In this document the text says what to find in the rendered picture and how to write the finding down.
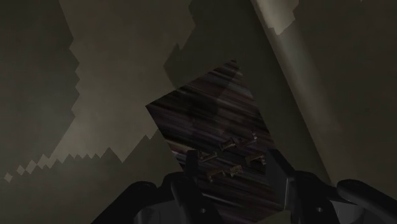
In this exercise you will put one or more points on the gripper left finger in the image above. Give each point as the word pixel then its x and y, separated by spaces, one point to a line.
pixel 186 198

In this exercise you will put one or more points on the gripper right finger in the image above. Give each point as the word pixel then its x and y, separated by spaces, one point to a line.
pixel 307 198

